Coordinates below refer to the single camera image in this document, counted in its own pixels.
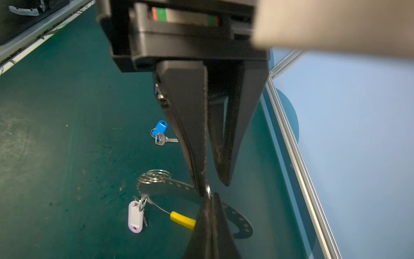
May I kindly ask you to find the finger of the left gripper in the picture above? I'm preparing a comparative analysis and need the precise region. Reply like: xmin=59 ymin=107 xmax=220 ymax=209
xmin=208 ymin=60 xmax=268 ymax=186

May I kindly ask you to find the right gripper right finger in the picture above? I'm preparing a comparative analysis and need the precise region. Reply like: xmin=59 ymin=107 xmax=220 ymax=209
xmin=211 ymin=193 xmax=241 ymax=259

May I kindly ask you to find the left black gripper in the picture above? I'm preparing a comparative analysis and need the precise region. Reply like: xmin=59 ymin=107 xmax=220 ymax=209
xmin=96 ymin=1 xmax=269 ymax=196

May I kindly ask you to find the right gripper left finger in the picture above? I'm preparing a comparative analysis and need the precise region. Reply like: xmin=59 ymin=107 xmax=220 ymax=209
xmin=183 ymin=197 xmax=213 ymax=259

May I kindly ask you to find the key with blue tag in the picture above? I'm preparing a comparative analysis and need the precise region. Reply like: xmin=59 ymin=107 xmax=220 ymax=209
xmin=150 ymin=120 xmax=179 ymax=146

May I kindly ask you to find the key with white tag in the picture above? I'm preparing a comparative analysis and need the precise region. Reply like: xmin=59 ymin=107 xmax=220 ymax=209
xmin=128 ymin=195 xmax=148 ymax=234

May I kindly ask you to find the metal key organizer ring yellow tab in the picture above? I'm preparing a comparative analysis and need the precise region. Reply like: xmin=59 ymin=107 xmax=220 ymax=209
xmin=136 ymin=169 xmax=253 ymax=239

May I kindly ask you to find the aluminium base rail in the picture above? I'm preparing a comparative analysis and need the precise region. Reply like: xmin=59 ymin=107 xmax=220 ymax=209
xmin=1 ymin=1 xmax=96 ymax=74

